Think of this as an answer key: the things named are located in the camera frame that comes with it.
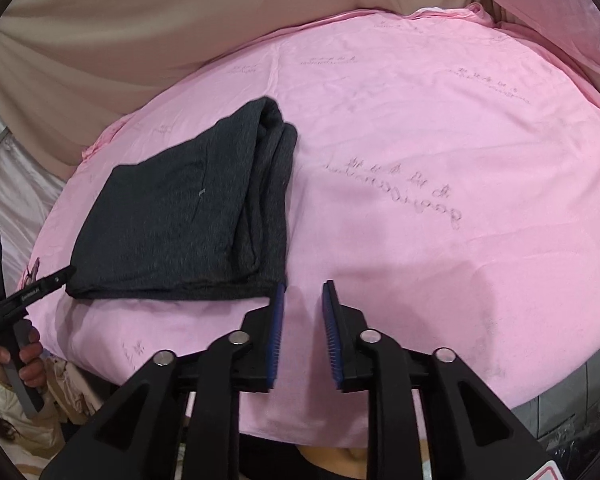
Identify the beige headboard cover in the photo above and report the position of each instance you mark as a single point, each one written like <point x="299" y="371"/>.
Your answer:
<point x="70" y="68"/>

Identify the dark grey pants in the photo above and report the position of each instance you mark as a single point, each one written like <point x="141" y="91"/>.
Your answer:
<point x="204" y="220"/>

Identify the grey mattress side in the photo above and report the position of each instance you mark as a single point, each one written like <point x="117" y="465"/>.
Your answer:
<point x="567" y="411"/>

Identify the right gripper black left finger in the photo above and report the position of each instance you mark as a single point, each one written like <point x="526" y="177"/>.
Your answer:
<point x="178" y="416"/>

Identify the white satin curtain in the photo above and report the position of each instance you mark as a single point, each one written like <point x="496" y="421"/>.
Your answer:
<point x="27" y="194"/>

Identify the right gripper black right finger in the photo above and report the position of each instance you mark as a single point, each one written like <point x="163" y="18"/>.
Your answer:
<point x="429" y="415"/>

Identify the person's left hand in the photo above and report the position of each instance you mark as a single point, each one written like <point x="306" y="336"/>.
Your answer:
<point x="33" y="374"/>

